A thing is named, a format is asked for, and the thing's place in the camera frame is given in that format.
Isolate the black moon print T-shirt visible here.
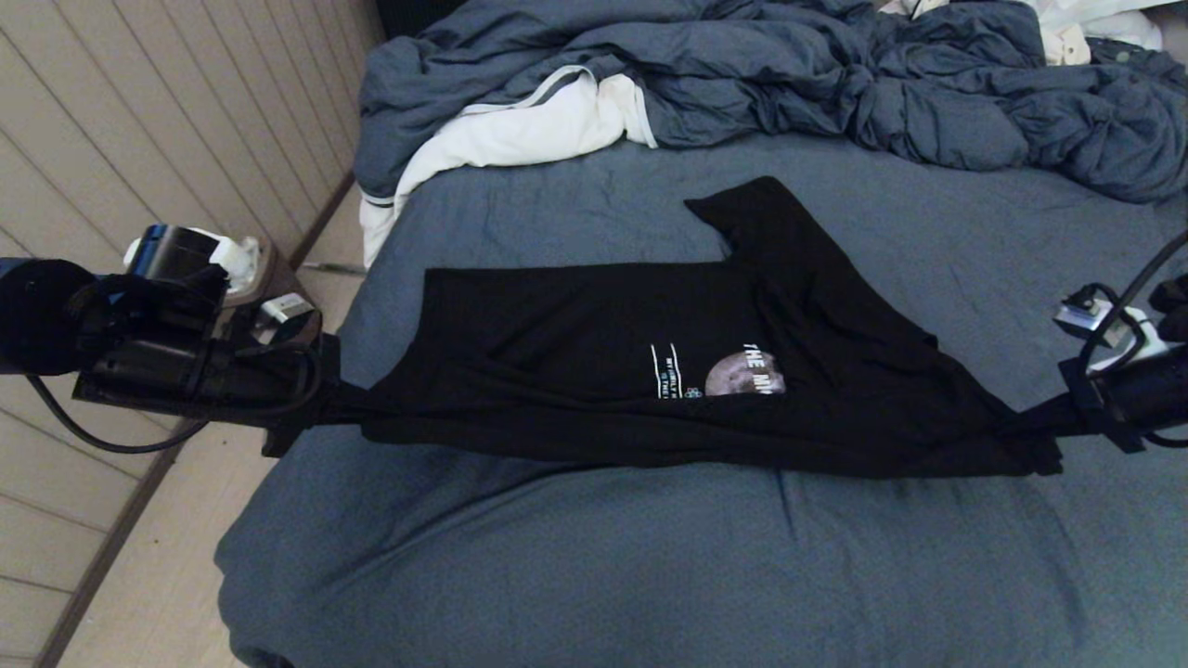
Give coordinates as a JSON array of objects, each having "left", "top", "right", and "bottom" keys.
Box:
[{"left": 320, "top": 176, "right": 1065, "bottom": 480}]

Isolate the clear plastic bin liner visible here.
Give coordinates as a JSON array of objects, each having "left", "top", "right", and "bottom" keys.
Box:
[{"left": 218, "top": 237, "right": 265, "bottom": 296}]

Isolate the brown trash bin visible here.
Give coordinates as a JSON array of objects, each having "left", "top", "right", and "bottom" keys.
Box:
[{"left": 221, "top": 243, "right": 322, "bottom": 346}]

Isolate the white blanket grey stripe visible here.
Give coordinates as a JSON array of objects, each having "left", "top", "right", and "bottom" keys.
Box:
[{"left": 358, "top": 67, "right": 658, "bottom": 270}]

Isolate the black headboard panel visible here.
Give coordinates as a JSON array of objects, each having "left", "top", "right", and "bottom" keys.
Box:
[{"left": 376, "top": 0, "right": 474, "bottom": 43}]

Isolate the blue bed sheet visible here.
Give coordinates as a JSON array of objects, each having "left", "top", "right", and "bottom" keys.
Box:
[{"left": 215, "top": 135, "right": 1188, "bottom": 668}]

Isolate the crumpled blue duvet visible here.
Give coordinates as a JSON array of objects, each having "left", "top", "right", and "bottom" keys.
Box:
[{"left": 353, "top": 0, "right": 1188, "bottom": 207}]

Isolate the right motor cylinder white bracket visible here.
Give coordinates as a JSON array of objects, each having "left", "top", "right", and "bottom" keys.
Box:
[{"left": 1088, "top": 276, "right": 1188, "bottom": 374}]

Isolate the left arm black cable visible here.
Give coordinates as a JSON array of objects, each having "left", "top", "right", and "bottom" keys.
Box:
[{"left": 26, "top": 371, "right": 213, "bottom": 456}]

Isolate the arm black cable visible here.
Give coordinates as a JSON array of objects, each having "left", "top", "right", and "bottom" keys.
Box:
[
  {"left": 26, "top": 371, "right": 213, "bottom": 456},
  {"left": 1075, "top": 230, "right": 1188, "bottom": 374}
]

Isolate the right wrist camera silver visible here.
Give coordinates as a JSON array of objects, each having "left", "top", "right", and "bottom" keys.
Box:
[{"left": 1053, "top": 295, "right": 1115, "bottom": 340}]

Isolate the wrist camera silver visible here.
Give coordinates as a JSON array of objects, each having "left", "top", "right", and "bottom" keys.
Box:
[
  {"left": 251, "top": 292, "right": 317, "bottom": 328},
  {"left": 1053, "top": 295, "right": 1115, "bottom": 340}
]

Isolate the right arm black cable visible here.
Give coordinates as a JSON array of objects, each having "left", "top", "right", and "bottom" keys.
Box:
[{"left": 1075, "top": 230, "right": 1188, "bottom": 374}]

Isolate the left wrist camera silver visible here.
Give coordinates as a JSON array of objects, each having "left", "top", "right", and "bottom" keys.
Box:
[{"left": 251, "top": 292, "right": 317, "bottom": 328}]

